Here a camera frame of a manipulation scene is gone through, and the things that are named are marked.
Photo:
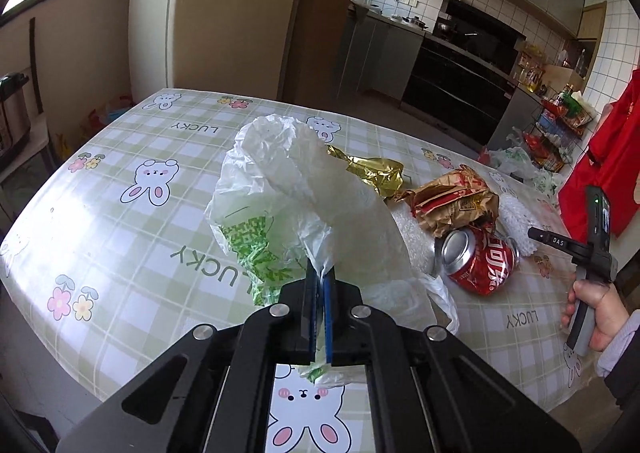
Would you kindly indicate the white green plastic bags pile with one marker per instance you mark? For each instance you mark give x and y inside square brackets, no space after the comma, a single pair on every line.
[520,163]

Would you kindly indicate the wooden wall cabinet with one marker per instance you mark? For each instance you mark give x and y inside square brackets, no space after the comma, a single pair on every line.
[591,20]

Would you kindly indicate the grey lower cabinets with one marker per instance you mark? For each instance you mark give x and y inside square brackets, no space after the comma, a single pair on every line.
[385,58]

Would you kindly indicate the red apron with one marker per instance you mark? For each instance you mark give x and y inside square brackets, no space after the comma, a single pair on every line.
[605,173]

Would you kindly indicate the red cola can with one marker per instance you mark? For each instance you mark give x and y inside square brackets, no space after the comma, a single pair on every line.
[487,263]

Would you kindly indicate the colourful toy pile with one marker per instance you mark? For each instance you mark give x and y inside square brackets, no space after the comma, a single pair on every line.
[107,115]

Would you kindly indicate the clear glass bottle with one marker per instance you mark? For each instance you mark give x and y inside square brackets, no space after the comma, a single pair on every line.
[582,64]

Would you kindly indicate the cardboard box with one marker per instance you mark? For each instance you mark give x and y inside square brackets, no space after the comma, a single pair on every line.
[562,79]

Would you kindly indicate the black range hood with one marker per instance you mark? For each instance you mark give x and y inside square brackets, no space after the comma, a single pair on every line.
[480,30]

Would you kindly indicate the brown snack bag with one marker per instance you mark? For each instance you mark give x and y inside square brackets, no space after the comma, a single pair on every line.
[450,203]

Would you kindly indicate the person's right forearm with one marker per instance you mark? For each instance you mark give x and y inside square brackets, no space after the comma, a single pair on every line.
[620,348]

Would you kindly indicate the beige refrigerator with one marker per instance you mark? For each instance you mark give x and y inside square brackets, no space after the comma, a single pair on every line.
[225,8]

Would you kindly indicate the gold foil wrapper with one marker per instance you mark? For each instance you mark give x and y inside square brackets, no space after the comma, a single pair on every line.
[372,173]

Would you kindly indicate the person's right hand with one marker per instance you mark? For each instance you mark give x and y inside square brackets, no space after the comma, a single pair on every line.
[610,318]

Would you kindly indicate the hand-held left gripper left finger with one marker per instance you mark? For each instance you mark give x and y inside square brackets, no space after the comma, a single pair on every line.
[312,323]

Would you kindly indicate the black wok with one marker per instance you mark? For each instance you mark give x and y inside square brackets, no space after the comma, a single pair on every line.
[446,27]

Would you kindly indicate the black built-in oven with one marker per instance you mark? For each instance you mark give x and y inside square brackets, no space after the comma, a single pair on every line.
[455,88]

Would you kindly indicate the white green-print plastic bag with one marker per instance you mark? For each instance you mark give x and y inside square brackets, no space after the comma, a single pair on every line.
[325,203]

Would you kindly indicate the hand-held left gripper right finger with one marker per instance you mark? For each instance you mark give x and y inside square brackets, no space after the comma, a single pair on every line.
[328,328]

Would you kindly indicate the yellow cooking oil bottle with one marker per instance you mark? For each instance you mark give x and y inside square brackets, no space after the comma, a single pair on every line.
[535,79]

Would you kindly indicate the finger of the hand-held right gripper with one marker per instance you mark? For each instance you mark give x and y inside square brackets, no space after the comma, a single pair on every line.
[540,236]

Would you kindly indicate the green checked bunny tablecloth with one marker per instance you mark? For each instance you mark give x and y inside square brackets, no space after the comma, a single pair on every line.
[125,243]

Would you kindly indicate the lidded cooking pot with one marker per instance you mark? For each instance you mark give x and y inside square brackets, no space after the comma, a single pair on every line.
[418,22]

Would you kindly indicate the steel pressure cooker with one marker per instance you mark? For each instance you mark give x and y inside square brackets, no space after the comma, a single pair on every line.
[12,113]

